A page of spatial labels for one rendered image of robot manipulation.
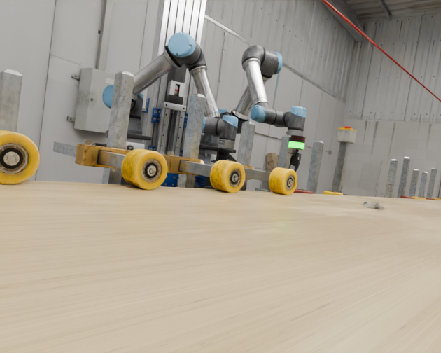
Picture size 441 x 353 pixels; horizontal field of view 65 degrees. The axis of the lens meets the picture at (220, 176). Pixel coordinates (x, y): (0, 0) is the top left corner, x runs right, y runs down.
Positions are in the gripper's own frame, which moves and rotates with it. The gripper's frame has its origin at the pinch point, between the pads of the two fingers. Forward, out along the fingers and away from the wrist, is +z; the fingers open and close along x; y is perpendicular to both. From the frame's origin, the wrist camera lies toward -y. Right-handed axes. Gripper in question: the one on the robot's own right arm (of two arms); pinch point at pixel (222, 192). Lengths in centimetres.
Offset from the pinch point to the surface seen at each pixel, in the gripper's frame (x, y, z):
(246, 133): 22.8, -29.0, -26.3
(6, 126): 96, -30, -17
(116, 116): 73, -30, -23
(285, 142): -2.2, -28.6, -26.3
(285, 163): -2.4, -30.2, -17.9
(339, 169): -53, -29, -19
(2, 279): 109, -89, -9
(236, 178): 50, -53, -12
